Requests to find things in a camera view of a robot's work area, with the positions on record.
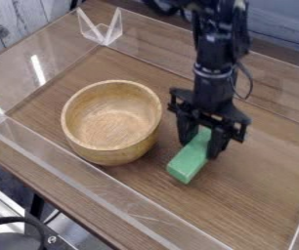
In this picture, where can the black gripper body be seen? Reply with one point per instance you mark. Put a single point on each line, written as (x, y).
(209, 101)

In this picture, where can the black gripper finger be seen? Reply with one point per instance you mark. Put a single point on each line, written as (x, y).
(187, 127)
(221, 134)

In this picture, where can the green rectangular block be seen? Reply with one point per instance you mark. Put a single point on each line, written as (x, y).
(191, 158)

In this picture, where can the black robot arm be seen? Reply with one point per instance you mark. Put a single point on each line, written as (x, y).
(223, 43)

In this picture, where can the brown wooden bowl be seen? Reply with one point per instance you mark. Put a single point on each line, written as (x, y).
(109, 121)

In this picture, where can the black table leg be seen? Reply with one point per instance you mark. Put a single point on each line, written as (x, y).
(36, 206)

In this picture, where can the clear acrylic tray wall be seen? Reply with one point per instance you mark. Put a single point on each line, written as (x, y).
(239, 206)

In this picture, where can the clear acrylic corner bracket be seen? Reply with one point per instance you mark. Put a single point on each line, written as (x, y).
(101, 33)

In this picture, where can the black metal bracket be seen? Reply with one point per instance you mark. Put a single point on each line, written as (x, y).
(53, 241)

